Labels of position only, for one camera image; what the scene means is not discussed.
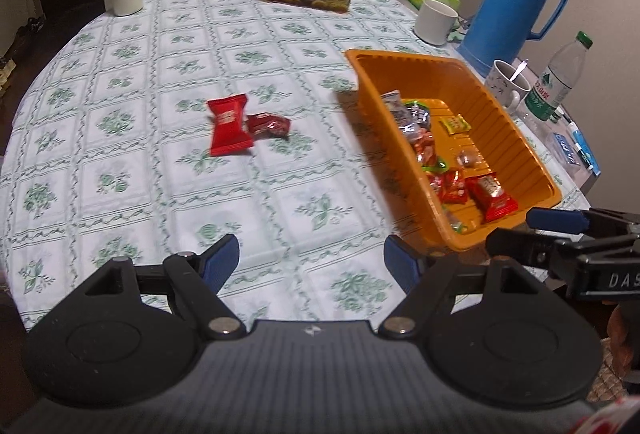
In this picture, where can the green orange snack packet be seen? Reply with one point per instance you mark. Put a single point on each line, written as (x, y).
(424, 148)

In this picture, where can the right hand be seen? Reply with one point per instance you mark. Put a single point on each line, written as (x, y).
(621, 347)

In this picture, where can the yellow candy packet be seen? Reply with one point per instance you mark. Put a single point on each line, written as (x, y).
(455, 124)

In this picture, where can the large red candy packet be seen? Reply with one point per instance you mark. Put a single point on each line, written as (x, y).
(489, 195)

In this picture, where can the brown candy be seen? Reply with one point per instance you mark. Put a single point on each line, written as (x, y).
(469, 159)

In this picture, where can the dark red foil candy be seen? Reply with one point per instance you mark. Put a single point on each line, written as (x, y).
(268, 124)

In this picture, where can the white mug with spoon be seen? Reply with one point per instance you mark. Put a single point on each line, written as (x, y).
(509, 92)

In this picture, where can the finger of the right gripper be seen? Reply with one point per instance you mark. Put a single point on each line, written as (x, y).
(527, 248)
(557, 220)

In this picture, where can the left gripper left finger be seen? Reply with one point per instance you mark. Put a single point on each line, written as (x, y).
(191, 283)

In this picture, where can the clear dark snack packet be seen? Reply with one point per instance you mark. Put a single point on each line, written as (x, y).
(412, 118)

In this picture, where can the bright red pillow candy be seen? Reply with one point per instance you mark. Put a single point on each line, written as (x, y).
(229, 133)

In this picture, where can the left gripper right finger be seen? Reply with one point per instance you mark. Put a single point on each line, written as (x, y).
(433, 285)

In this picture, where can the green floral tablecloth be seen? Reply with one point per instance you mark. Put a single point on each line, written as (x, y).
(109, 156)

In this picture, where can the small red candy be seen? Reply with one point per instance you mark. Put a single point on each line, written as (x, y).
(452, 187)

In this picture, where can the plain white cup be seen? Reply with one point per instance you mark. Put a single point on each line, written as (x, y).
(434, 22)

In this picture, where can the metal spoon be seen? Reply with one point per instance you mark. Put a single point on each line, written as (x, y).
(519, 70)

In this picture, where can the blue thermos jug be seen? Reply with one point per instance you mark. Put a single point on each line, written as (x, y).
(500, 28)

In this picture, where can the clear water bottle green cap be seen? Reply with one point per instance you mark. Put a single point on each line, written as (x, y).
(558, 78)

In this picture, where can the orange plastic tray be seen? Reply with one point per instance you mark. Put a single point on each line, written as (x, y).
(447, 87)

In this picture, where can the clear plastic box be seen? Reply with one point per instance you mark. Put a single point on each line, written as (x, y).
(564, 153)

